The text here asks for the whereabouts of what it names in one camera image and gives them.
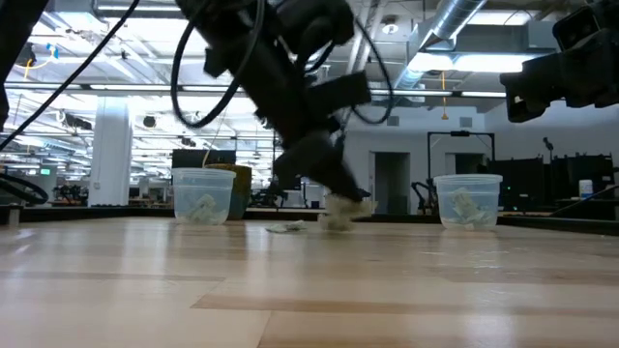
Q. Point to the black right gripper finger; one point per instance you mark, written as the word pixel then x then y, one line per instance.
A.
pixel 539 82
pixel 527 110

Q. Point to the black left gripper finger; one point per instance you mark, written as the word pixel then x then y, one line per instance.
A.
pixel 338 169
pixel 295 164

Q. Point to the pile of banknotes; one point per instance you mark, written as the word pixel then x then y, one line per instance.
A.
pixel 343 215

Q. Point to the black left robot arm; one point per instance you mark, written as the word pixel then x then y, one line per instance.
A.
pixel 14 29

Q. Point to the black background robot arm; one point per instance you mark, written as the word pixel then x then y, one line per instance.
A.
pixel 428 198
pixel 266 197

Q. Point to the black microphone stand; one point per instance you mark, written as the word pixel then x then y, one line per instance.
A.
pixel 548 143

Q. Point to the olive brown ceramic mug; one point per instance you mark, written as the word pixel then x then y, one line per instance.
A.
pixel 243 193

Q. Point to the black cabinets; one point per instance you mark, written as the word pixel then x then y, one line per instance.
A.
pixel 522 183

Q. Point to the yellow hanging pendant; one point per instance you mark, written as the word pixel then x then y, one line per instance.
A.
pixel 444 116

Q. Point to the clear plastic cup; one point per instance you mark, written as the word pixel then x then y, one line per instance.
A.
pixel 442 193
pixel 203 181

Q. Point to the white bottle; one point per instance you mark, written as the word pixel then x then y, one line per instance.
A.
pixel 585 188

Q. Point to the black monitor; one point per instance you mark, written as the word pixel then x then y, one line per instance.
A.
pixel 193 158

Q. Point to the long linear ceiling light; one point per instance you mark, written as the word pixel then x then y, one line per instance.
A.
pixel 425 93

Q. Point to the round ceiling sensor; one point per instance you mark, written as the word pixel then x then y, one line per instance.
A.
pixel 390 28

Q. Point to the white building pillar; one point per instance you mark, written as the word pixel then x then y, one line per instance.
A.
pixel 111 154

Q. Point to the green exit sign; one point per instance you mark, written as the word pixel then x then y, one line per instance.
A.
pixel 45 171

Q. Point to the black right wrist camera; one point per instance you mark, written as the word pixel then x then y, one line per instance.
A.
pixel 575 26

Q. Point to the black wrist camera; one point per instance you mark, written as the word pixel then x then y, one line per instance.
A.
pixel 575 26
pixel 343 94

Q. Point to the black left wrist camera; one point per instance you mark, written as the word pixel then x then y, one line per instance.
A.
pixel 343 94

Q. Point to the black robot station frame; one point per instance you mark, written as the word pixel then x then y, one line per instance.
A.
pixel 459 133

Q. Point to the slanted silver ventilation duct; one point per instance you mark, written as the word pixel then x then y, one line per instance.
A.
pixel 454 14

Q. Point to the black aluminium table frame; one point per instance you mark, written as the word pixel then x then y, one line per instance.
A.
pixel 72 214

